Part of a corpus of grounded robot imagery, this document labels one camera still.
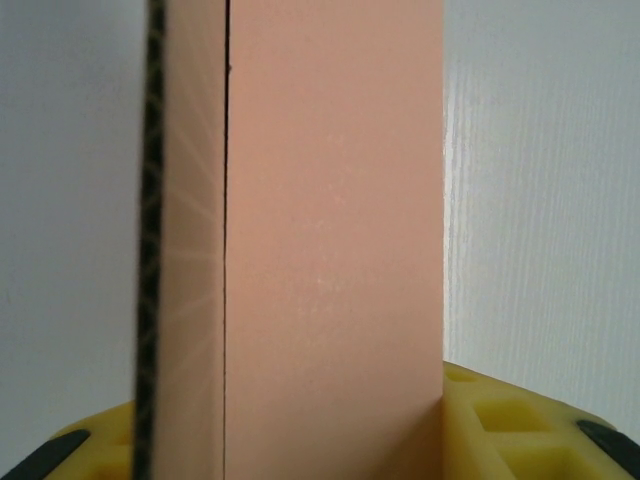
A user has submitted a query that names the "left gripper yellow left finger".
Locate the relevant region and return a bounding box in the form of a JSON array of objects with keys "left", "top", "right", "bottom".
[{"left": 0, "top": 398, "right": 137, "bottom": 480}]

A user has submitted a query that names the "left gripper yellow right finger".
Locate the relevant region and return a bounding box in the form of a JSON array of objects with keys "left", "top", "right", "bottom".
[{"left": 442, "top": 361, "right": 640, "bottom": 480}]

